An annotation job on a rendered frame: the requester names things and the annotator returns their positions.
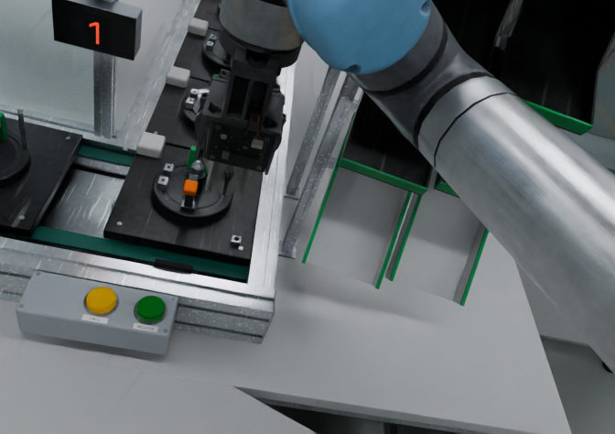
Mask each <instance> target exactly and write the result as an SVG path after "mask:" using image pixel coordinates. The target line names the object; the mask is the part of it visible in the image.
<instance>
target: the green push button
mask: <svg viewBox="0 0 615 434"><path fill-rule="evenodd" d="M165 308H166V306H165V303H164V301H163V300H162V299H161V298H159V297H156V296H146V297H144V298H141V299H140V300H139V301H138V303H137V306H136V314H137V316H138V317H139V318H140V319H141V320H143V321H146V322H154V321H157V320H160V319H161V318H162V317H163V315H164V313H165Z"/></svg>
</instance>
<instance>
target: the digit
mask: <svg viewBox="0 0 615 434"><path fill-rule="evenodd" d="M77 18H78V44H80V45H83V46H87V47H91V48H95V49H101V50H104V51H108V52H110V40H111V17H110V16H106V15H102V14H99V13H95V12H92V11H89V10H85V9H81V8H78V7H77Z"/></svg>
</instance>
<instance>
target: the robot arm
mask: <svg viewBox="0 0 615 434"><path fill-rule="evenodd" d="M220 21H221V29H220V34H219V41H220V43H221V46H222V47H223V48H224V49H225V50H226V51H227V52H228V53H229V54H230V55H232V59H231V65H230V67H231V69H232V70H231V71H226V70H222V69H221V72H220V74H219V75H217V76H214V77H212V78H210V83H209V86H210V89H209V93H204V92H203V93H202V94H201V97H200V108H199V110H198V113H197V116H196V119H195V131H196V134H197V136H198V141H197V146H196V152H195V157H194V158H196V159H198V156H199V153H200V148H201V144H202V145H203V160H204V163H205V166H206V169H207V172H208V177H207V182H206V191H207V192H209V191H210V187H211V185H212V184H213V186H214V187H215V189H216V190H217V191H218V192H219V193H220V194H221V195H226V196H229V195H230V194H232V193H234V192H235V191H237V190H240V199H243V197H244V195H245V192H246V190H247V186H248V181H249V180H250V179H251V178H252V177H253V176H254V175H255V174H256V173H257V172H262V173H263V172H264V171H265V172H264V174H265V175H268V172H269V169H270V167H271V164H272V160H273V157H274V154H275V152H276V150H277V149H278V148H279V146H280V144H281V141H282V135H283V126H284V124H285V122H286V114H284V113H283V110H284V105H285V104H286V97H285V96H284V95H283V94H282V92H281V91H280V90H281V84H277V83H275V78H276V76H279V75H280V74H281V70H282V69H283V68H286V67H289V66H291V65H293V64H294V63H295V62H296V61H297V59H298V55H299V52H300V50H301V46H302V44H303V43H304V41H306V43H307V44H308V45H309V46H310V47H311V48H312V49H313V50H315V51H316V52H317V54H318V55H319V56H320V58H321V59H322V60H323V61H324V62H326V63H327V64H328V65H329V66H330V67H331V68H333V69H335V70H337V71H345V72H346V73H347V74H348V75H349V76H350V77H351V78H352V79H353V80H354V81H355V82H356V83H357V84H358V85H359V87H360V88H362V90H363V91H365V92H366V93H367V94H368V95H369V97H370V98H371V99H372V100H373V101H374V102H375V103H376V104H377V105H378V106H379V107H380V109H381V110H382V111H383V112H384V113H385V114H386V115H387V116H388V117H389V118H390V119H391V121H392V122H393V123H394V126H395V127H396V128H397V130H398V131H399V132H400V133H401V134H402V135H403V136H404V137H405V138H406V139H408V140H409V141H410V142H411V143H412V145H413V146H414V147H415V148H416V149H417V150H418V151H419V152H420V153H421V154H422V155H423V157H425V158H426V159H427V161H428V162H429V163H430V164H431V165H432V166H433V167H434V169H435V170H436V171H437V172H438V173H439V174H440V176H441V177H442V178H443V179H444V180H445V181H446V182H447V184H448V185H449V186H450V187H451V188H452V189H453V190H454V191H455V192H456V193H457V194H458V195H459V197H460V198H461V199H462V200H463V201H464V202H465V203H466V205H467V206H468V207H469V208H470V209H471V210H472V212H473V213H474V214H475V215H476V216H477V217H478V218H479V220H480V221H481V222H482V223H483V224H484V225H485V227H486V228H487V229H488V230H489V231H490V232H491V234H492V235H493V236H494V237H495V238H496V239H497V240H498V242H499V243H500V244H501V245H502V246H503V247H504V249H505V250H506V251H507V252H508V253H509V254H510V255H511V257H512V258H513V259H514V260H515V261H516V262H517V264H518V265H519V266H520V267H521V268H522V269H523V271H524V272H525V273H526V274H527V275H528V276H529V277H530V278H531V279H532V280H533V282H535V284H536V285H537V286H538V287H539V288H540V289H541V290H542V292H543V293H544V294H545V295H546V296H547V297H548V299H549V300H550V301H551V302H552V303H553V304H554V305H555V307H556V308H557V309H558V310H559V311H560V312H561V314H562V315H563V316H564V317H565V318H566V319H567V321H568V322H569V323H570V324H571V325H572V326H573V327H574V329H575V330H576V331H577V332H578V333H579V334H580V336H581V337H582V338H583V339H584V340H585V341H586V342H587V344H588V345H589V346H590V347H591V348H592V349H593V351H594V352H595V353H596V354H597V355H598V356H599V358H600V359H601V360H602V361H603V362H604V363H605V364H606V365H607V366H608V368H609V369H610V370H611V371H612V372H613V373H614V374H615V175H614V174H612V173H611V172H610V171H609V170H608V169H606V168H605V167H604V166H602V165H601V164H600V163H599V162H598V161H597V160H596V159H595V158H593V157H592V156H591V155H590V154H589V153H587V152H586V151H585V150H584V149H583V148H581V147H580V146H579V145H577V144H576V143H575V142H574V141H573V140H571V139H570V138H569V137H568V136H566V135H565V134H564V133H563V132H561V131H560V130H559V129H558V128H557V127H555V126H554V125H553V124H551V123H550V122H549V121H548V120H547V119H545V118H544V117H543V116H542V115H540V114H539V113H538V112H537V111H536V110H535V109H534V108H533V107H532V106H530V105H529V104H528V103H526V102H525V101H524V100H523V99H522V98H520V97H519V96H518V95H517V94H515V93H514V92H513V91H512V90H510V89H509V88H508V87H507V86H505V85H504V84H503V83H502V82H501V81H499V80H497V79H496V78H495V77H494V76H493V75H492V74H490V73H489V72H488V71H487V70H485V69H484V68H483V67H482V66H481V65H480V64H479V63H478V62H476V61H475V60H474V59H473V58H471V57H470V56H469V55H468V54H467V53H466V52H465V51H464V50H463V49H462V47H461V46H460V45H459V44H458V42H457V41H456V39H455V38H454V36H453V35H452V33H451V31H450V30H449V28H448V26H447V24H446V23H445V21H444V19H443V18H442V16H441V15H440V14H439V12H438V11H437V8H436V7H435V5H434V3H433V2H432V0H221V11H220ZM227 165H230V166H234V168H233V171H232V172H231V173H229V177H228V172H227V170H226V168H227ZM227 177H228V180H227ZM226 181H227V184H226ZM225 186H226V188H225Z"/></svg>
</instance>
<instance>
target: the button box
mask: <svg viewBox="0 0 615 434"><path fill-rule="evenodd" d="M98 287H107V288H110V289H112V290H113V291H114V292H115V294H116V304H115V306H114V307H113V309H111V310H110V311H108V312H105V313H95V312H92V311H90V310H89V309H88V307H87V303H86V298H87V295H88V294H89V292H90V291H91V290H93V289H94V288H98ZM146 296H156V297H159V298H161V299H162V300H163V301H164V303H165V306H166V308H165V313H164V315H163V317H162V318H161V319H160V320H157V321H154V322H146V321H143V320H141V319H140V318H139V317H138V316H137V314H136V306H137V303H138V301H139V300H140V299H141V298H144V297H146ZM177 307H178V297H177V296H172V295H168V294H162V293H157V292H152V291H147V290H142V289H137V288H128V287H122V286H117V285H113V284H107V283H103V282H97V281H92V280H87V279H82V278H76V277H67V276H63V275H58V274H52V273H48V272H42V271H35V272H34V274H33V276H32V277H31V279H30V281H29V283H28V285H27V288H26V290H25V292H24V294H23V295H22V297H21V299H20V300H19V302H18V304H17V306H16V317H17V322H18V327H19V330H20V331H22V332H28V333H34V334H39V335H46V336H51V337H57V338H62V339H68V340H74V341H79V342H90V343H96V344H101V345H107V346H113V347H118V348H124V349H129V350H135V351H141V352H147V353H157V354H163V355H164V354H166V353H167V347H168V344H169V340H170V336H171V332H172V329H173V325H174V321H175V318H176V312H177Z"/></svg>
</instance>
